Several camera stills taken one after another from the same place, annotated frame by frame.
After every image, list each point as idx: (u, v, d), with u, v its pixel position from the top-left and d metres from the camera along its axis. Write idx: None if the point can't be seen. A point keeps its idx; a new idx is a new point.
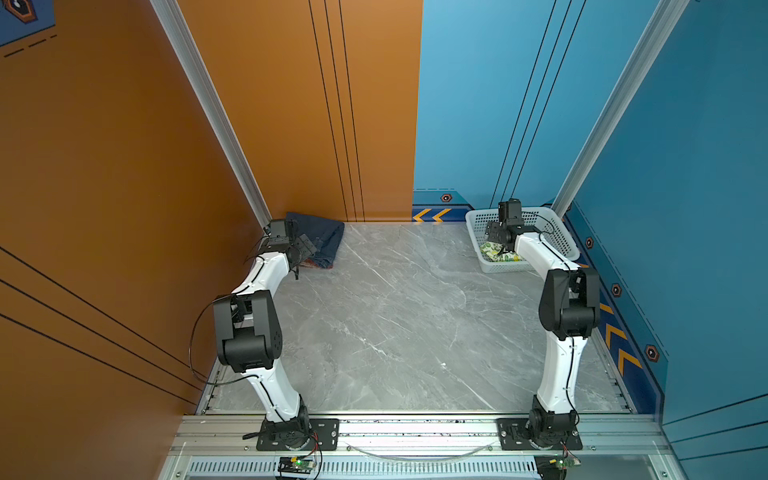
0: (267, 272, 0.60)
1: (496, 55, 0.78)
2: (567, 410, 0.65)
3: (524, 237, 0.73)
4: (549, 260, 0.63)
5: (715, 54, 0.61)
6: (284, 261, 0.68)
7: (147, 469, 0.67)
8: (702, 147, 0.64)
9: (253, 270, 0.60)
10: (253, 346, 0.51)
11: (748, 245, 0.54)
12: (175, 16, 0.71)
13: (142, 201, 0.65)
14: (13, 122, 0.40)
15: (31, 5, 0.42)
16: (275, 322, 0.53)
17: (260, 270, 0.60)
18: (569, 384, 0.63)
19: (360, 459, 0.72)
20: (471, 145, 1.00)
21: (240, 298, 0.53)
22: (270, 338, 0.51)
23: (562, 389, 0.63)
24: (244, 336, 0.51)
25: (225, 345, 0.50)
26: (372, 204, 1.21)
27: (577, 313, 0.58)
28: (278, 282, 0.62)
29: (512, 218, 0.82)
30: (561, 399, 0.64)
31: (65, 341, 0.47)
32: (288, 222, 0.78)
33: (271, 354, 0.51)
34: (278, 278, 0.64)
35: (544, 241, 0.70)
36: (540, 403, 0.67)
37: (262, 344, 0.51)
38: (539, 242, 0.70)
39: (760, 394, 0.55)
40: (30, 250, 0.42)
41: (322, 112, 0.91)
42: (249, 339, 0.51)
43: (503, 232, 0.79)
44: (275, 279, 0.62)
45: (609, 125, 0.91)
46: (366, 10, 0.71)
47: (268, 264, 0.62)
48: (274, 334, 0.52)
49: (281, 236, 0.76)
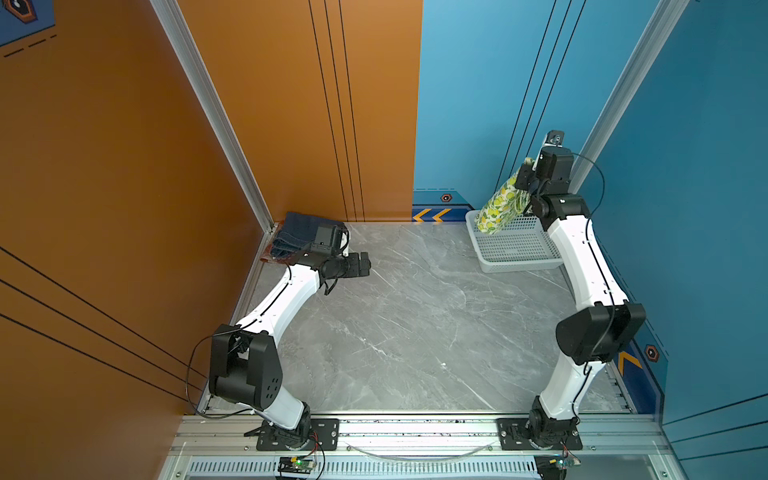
0: (287, 298, 0.53)
1: (496, 55, 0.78)
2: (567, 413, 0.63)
3: (566, 222, 0.56)
4: (594, 298, 0.49)
5: (716, 53, 0.61)
6: (314, 280, 0.60)
7: (147, 469, 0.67)
8: (702, 147, 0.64)
9: (277, 289, 0.54)
10: (241, 389, 0.45)
11: (749, 245, 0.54)
12: (176, 15, 0.71)
13: (142, 201, 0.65)
14: (13, 122, 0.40)
15: (31, 5, 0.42)
16: (272, 369, 0.47)
17: (284, 289, 0.54)
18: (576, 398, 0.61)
19: (360, 459, 0.72)
20: (472, 144, 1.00)
21: (244, 333, 0.47)
22: (259, 389, 0.45)
23: (569, 402, 0.61)
24: (237, 375, 0.46)
25: (218, 378, 0.46)
26: (372, 204, 1.21)
27: (603, 348, 0.52)
28: (295, 308, 0.55)
29: (555, 182, 0.61)
30: (566, 409, 0.63)
31: (65, 341, 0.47)
32: (333, 231, 0.69)
33: (258, 404, 0.45)
34: (302, 300, 0.58)
35: (591, 248, 0.53)
36: (540, 405, 0.67)
37: (250, 391, 0.45)
38: (584, 243, 0.54)
39: (760, 394, 0.55)
40: (31, 251, 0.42)
41: (322, 111, 0.91)
42: (240, 380, 0.46)
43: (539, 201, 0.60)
44: (295, 303, 0.55)
45: (609, 125, 0.91)
46: (367, 10, 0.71)
47: (293, 283, 0.56)
48: (266, 383, 0.46)
49: (324, 244, 0.68)
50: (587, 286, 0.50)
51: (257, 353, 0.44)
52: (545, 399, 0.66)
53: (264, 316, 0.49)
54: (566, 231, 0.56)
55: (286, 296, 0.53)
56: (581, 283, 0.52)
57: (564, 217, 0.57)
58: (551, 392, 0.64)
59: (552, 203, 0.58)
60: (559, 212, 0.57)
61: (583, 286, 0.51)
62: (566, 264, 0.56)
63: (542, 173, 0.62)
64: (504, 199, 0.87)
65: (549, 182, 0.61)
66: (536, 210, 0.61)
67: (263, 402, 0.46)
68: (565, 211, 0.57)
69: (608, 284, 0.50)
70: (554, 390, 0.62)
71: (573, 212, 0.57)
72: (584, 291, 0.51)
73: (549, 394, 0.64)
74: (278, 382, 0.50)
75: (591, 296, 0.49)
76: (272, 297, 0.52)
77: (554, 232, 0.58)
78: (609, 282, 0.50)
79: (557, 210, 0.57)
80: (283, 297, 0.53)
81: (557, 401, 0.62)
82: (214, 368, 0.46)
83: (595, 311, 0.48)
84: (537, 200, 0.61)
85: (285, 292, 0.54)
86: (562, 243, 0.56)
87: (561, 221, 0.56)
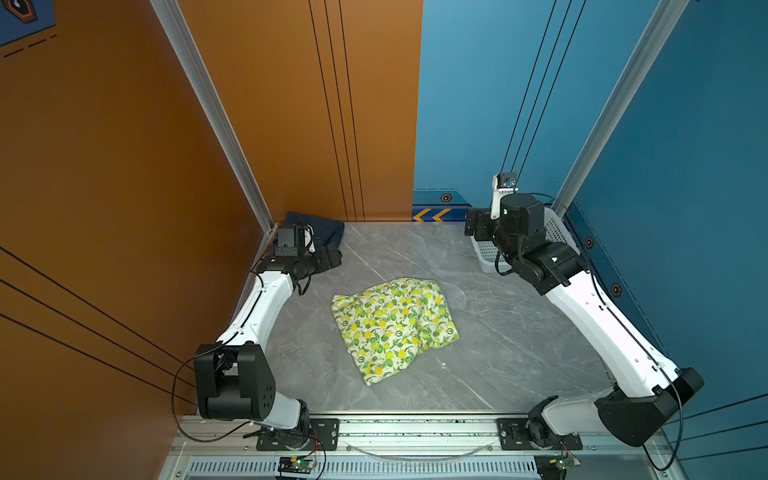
0: (263, 305, 0.52)
1: (496, 55, 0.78)
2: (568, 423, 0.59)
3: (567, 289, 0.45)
4: (650, 382, 0.39)
5: (715, 54, 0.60)
6: (287, 283, 0.59)
7: (147, 470, 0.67)
8: (702, 147, 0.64)
9: (251, 300, 0.53)
10: (236, 404, 0.44)
11: (749, 246, 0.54)
12: (175, 16, 0.71)
13: (142, 201, 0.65)
14: (12, 121, 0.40)
15: (31, 5, 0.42)
16: (264, 377, 0.46)
17: (259, 298, 0.53)
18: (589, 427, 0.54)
19: (360, 459, 0.72)
20: (472, 144, 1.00)
21: (227, 348, 0.45)
22: (255, 400, 0.44)
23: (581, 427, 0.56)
24: (229, 392, 0.45)
25: (209, 400, 0.44)
26: (372, 204, 1.21)
27: None
28: (275, 313, 0.54)
29: (533, 232, 0.50)
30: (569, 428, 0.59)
31: (65, 341, 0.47)
32: (295, 230, 0.67)
33: (257, 414, 0.44)
34: (278, 305, 0.56)
35: (612, 311, 0.44)
36: (543, 417, 0.64)
37: (247, 404, 0.44)
38: (605, 309, 0.44)
39: (760, 394, 0.55)
40: (29, 252, 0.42)
41: (322, 111, 0.91)
42: (233, 396, 0.44)
43: (527, 263, 0.48)
44: (273, 308, 0.53)
45: (608, 126, 0.91)
46: (366, 9, 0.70)
47: (267, 290, 0.54)
48: (261, 392, 0.45)
49: (289, 246, 0.66)
50: (633, 367, 0.41)
51: (247, 363, 0.43)
52: (550, 415, 0.63)
53: (245, 328, 0.47)
54: (578, 299, 0.45)
55: (262, 302, 0.52)
56: (621, 362, 0.42)
57: (568, 282, 0.45)
58: (557, 412, 0.61)
59: (544, 264, 0.47)
60: (558, 277, 0.46)
61: (625, 365, 0.42)
62: (588, 336, 0.46)
63: (513, 229, 0.51)
64: (383, 309, 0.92)
65: (528, 237, 0.50)
66: (526, 273, 0.49)
67: (262, 411, 0.45)
68: (561, 271, 0.46)
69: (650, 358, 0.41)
70: (563, 417, 0.59)
71: (569, 271, 0.46)
72: (629, 372, 0.41)
73: (555, 413, 0.61)
74: (274, 390, 0.49)
75: (646, 380, 0.40)
76: (248, 308, 0.51)
77: (562, 300, 0.47)
78: (650, 352, 0.41)
79: (556, 274, 0.46)
80: (260, 304, 0.52)
81: (565, 426, 0.60)
82: (203, 389, 0.44)
83: (666, 405, 0.38)
84: (524, 263, 0.49)
85: (260, 301, 0.52)
86: (574, 311, 0.46)
87: (565, 286, 0.45)
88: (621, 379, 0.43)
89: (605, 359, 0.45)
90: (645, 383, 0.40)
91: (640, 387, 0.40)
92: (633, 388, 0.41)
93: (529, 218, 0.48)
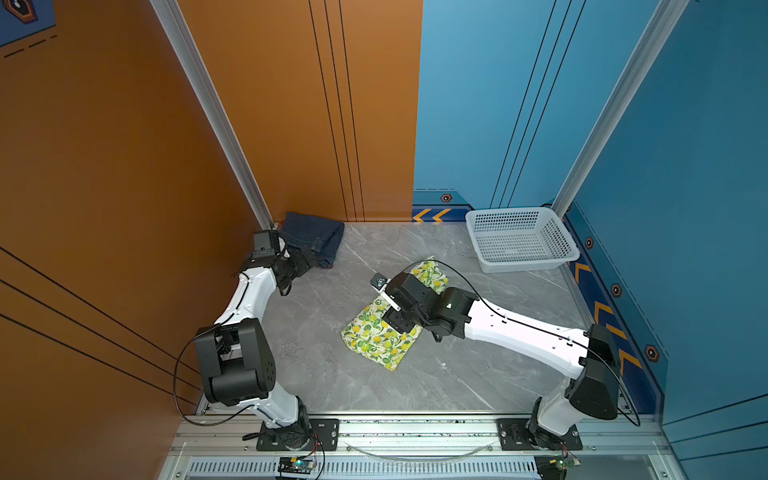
0: (253, 291, 0.55)
1: (498, 55, 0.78)
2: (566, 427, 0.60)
3: (485, 330, 0.51)
4: (575, 360, 0.43)
5: (716, 53, 0.61)
6: (271, 276, 0.63)
7: (147, 470, 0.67)
8: (703, 146, 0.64)
9: (238, 290, 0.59)
10: (242, 381, 0.46)
11: (750, 246, 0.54)
12: (175, 15, 0.71)
13: (142, 201, 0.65)
14: (12, 122, 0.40)
15: (31, 5, 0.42)
16: (266, 352, 0.49)
17: (246, 287, 0.56)
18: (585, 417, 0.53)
19: (360, 459, 0.72)
20: (473, 144, 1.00)
21: (225, 329, 0.48)
22: (260, 372, 0.46)
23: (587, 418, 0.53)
24: (233, 370, 0.47)
25: (213, 381, 0.46)
26: (372, 204, 1.21)
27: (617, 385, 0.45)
28: (264, 301, 0.57)
29: (420, 295, 0.56)
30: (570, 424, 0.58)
31: (65, 341, 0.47)
32: (271, 234, 0.72)
33: (262, 388, 0.47)
34: (267, 295, 0.60)
35: (514, 321, 0.49)
36: (541, 426, 0.63)
37: (253, 378, 0.46)
38: (509, 324, 0.49)
39: (760, 393, 0.55)
40: (30, 251, 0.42)
41: (322, 111, 0.91)
42: (239, 373, 0.47)
43: (434, 321, 0.53)
44: (262, 297, 0.57)
45: (609, 126, 0.91)
46: (367, 10, 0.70)
47: (253, 281, 0.58)
48: (265, 366, 0.47)
49: (265, 247, 0.71)
50: (557, 354, 0.45)
51: (251, 334, 0.46)
52: (547, 423, 0.62)
53: (239, 309, 0.51)
54: (484, 326, 0.50)
55: (252, 290, 0.56)
56: (545, 354, 0.47)
57: (468, 318, 0.51)
58: (552, 417, 0.60)
59: (447, 317, 0.52)
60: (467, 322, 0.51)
61: (551, 356, 0.46)
62: (511, 347, 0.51)
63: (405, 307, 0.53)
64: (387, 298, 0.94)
65: (420, 302, 0.56)
66: (441, 331, 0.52)
67: (267, 385, 0.47)
68: (460, 311, 0.52)
69: (561, 337, 0.45)
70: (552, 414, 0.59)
71: (466, 306, 0.52)
72: (557, 362, 0.46)
73: (548, 418, 0.61)
74: (275, 369, 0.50)
75: (571, 360, 0.43)
76: (239, 294, 0.54)
77: (476, 335, 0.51)
78: (560, 335, 0.46)
79: (458, 319, 0.51)
80: (251, 291, 0.55)
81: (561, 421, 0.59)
82: (207, 370, 0.45)
83: (595, 372, 0.41)
84: (432, 326, 0.54)
85: (249, 289, 0.56)
86: (490, 338, 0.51)
87: (469, 322, 0.51)
88: (557, 367, 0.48)
89: (533, 357, 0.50)
90: (572, 362, 0.43)
91: (572, 367, 0.44)
92: (566, 368, 0.45)
93: (405, 287, 0.56)
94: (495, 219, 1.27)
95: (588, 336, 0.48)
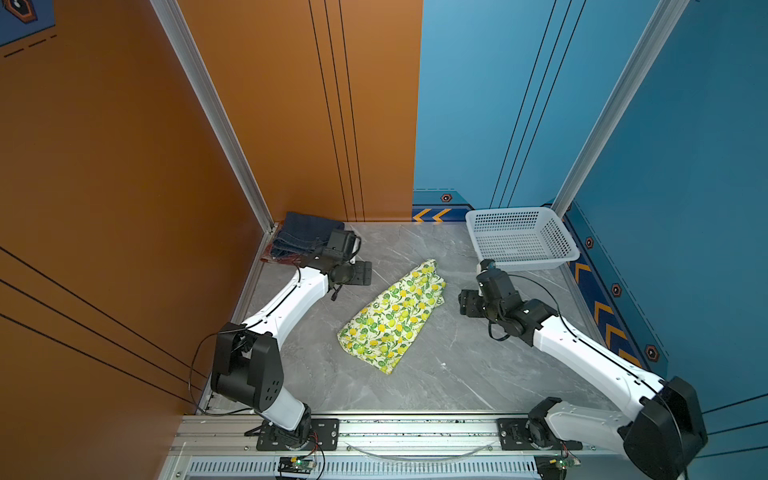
0: (292, 301, 0.53)
1: (498, 55, 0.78)
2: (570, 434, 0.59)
3: (551, 342, 0.53)
4: (635, 395, 0.42)
5: (716, 53, 0.61)
6: (322, 284, 0.60)
7: (147, 470, 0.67)
8: (702, 147, 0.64)
9: (281, 293, 0.54)
10: (241, 389, 0.45)
11: (750, 247, 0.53)
12: (175, 15, 0.71)
13: (142, 200, 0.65)
14: (12, 122, 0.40)
15: (31, 5, 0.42)
16: (273, 371, 0.46)
17: (291, 291, 0.54)
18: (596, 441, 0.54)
19: (360, 459, 0.72)
20: (472, 144, 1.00)
21: (249, 333, 0.47)
22: (258, 390, 0.44)
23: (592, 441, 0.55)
24: (238, 374, 0.46)
25: (219, 376, 0.46)
26: (372, 204, 1.21)
27: (689, 448, 0.41)
28: (302, 310, 0.55)
29: (505, 295, 0.62)
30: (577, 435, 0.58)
31: (65, 341, 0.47)
32: (346, 236, 0.70)
33: (257, 404, 0.45)
34: (308, 303, 0.57)
35: (584, 344, 0.50)
36: (547, 421, 0.64)
37: (250, 391, 0.45)
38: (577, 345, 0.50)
39: (760, 394, 0.55)
40: (31, 251, 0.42)
41: (323, 111, 0.91)
42: (242, 380, 0.46)
43: (510, 320, 0.58)
44: (300, 306, 0.54)
45: (609, 126, 0.91)
46: (366, 9, 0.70)
47: (301, 286, 0.56)
48: (266, 385, 0.45)
49: (336, 248, 0.68)
50: (617, 385, 0.44)
51: (263, 355, 0.44)
52: (556, 423, 0.62)
53: (269, 317, 0.49)
54: (553, 338, 0.53)
55: (291, 299, 0.53)
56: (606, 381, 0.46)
57: (540, 326, 0.55)
58: (570, 423, 0.58)
59: (521, 319, 0.57)
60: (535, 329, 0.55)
61: (613, 387, 0.45)
62: (582, 373, 0.50)
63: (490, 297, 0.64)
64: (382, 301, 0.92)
65: (503, 299, 0.62)
66: (511, 330, 0.58)
67: (262, 402, 0.46)
68: (535, 320, 0.56)
69: (631, 373, 0.44)
70: (574, 426, 0.57)
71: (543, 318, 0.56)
72: (617, 394, 0.45)
73: (564, 422, 0.60)
74: (280, 386, 0.50)
75: (630, 394, 0.42)
76: (279, 298, 0.53)
77: (544, 345, 0.55)
78: (632, 370, 0.45)
79: (531, 324, 0.55)
80: (289, 300, 0.53)
81: (579, 436, 0.57)
82: (217, 365, 0.46)
83: (652, 413, 0.39)
84: (506, 322, 0.59)
85: (290, 296, 0.53)
86: (557, 352, 0.53)
87: (540, 330, 0.54)
88: (620, 405, 0.45)
89: (601, 389, 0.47)
90: (632, 396, 0.42)
91: (630, 404, 0.43)
92: (627, 407, 0.44)
93: (493, 283, 0.62)
94: (495, 219, 1.27)
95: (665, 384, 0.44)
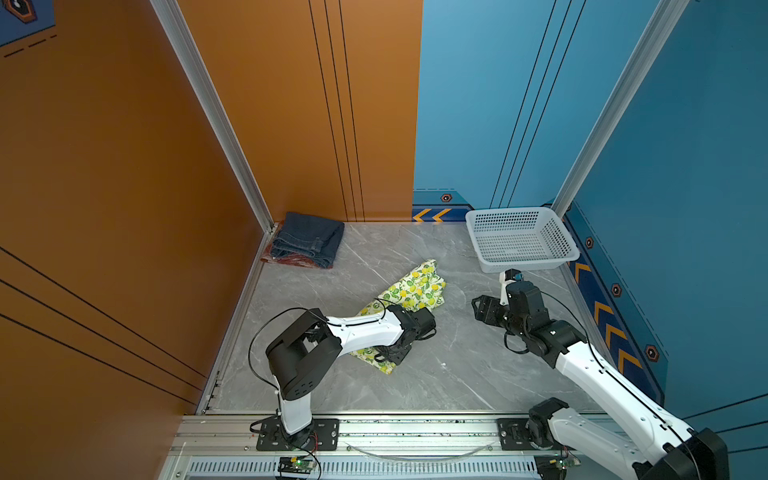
0: (371, 329, 0.56)
1: (498, 55, 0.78)
2: (567, 442, 0.61)
3: (577, 366, 0.51)
4: (660, 440, 0.41)
5: (716, 54, 0.61)
6: (393, 336, 0.62)
7: (147, 470, 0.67)
8: (702, 147, 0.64)
9: (363, 320, 0.57)
10: (286, 365, 0.48)
11: (750, 246, 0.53)
12: (175, 15, 0.71)
13: (142, 201, 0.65)
14: (12, 122, 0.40)
15: (31, 5, 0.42)
16: (316, 374, 0.48)
17: (374, 321, 0.58)
18: (589, 452, 0.55)
19: (360, 459, 0.72)
20: (473, 144, 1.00)
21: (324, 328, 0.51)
22: (296, 378, 0.46)
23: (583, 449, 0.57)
24: (292, 353, 0.50)
25: (280, 344, 0.50)
26: (372, 204, 1.21)
27: None
28: (368, 342, 0.58)
29: (533, 311, 0.60)
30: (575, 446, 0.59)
31: (65, 341, 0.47)
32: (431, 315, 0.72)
33: (286, 390, 0.46)
34: (376, 341, 0.60)
35: (610, 378, 0.48)
36: (549, 425, 0.64)
37: (290, 375, 0.47)
38: (605, 378, 0.48)
39: (760, 394, 0.55)
40: (30, 251, 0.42)
41: (323, 111, 0.91)
42: (291, 360, 0.49)
43: (533, 339, 0.57)
44: (371, 339, 0.57)
45: (609, 126, 0.91)
46: (366, 9, 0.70)
47: (382, 324, 0.59)
48: (304, 380, 0.47)
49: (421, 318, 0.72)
50: (641, 425, 0.43)
51: (325, 353, 0.46)
52: (559, 429, 0.62)
53: (345, 328, 0.52)
54: (578, 365, 0.51)
55: (371, 328, 0.56)
56: (630, 421, 0.44)
57: (566, 351, 0.53)
58: (575, 437, 0.58)
59: (545, 340, 0.56)
60: (561, 353, 0.53)
61: (636, 426, 0.44)
62: (601, 403, 0.49)
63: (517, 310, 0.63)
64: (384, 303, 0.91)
65: (530, 315, 0.60)
66: (535, 348, 0.57)
67: (290, 393, 0.47)
68: (561, 343, 0.54)
69: (658, 416, 0.43)
70: (583, 444, 0.56)
71: (569, 342, 0.54)
72: (640, 433, 0.43)
73: (570, 432, 0.59)
74: (311, 389, 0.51)
75: (654, 437, 0.41)
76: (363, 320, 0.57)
77: (566, 370, 0.54)
78: (660, 414, 0.43)
79: (555, 346, 0.54)
80: (369, 327, 0.56)
81: (587, 454, 0.56)
82: (287, 335, 0.50)
83: (677, 462, 0.38)
84: (529, 340, 0.58)
85: (371, 325, 0.57)
86: (580, 379, 0.52)
87: (565, 354, 0.53)
88: (641, 446, 0.43)
89: (621, 425, 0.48)
90: (656, 439, 0.41)
91: (653, 447, 0.41)
92: (650, 450, 0.42)
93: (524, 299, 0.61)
94: (495, 220, 1.27)
95: (695, 435, 0.40)
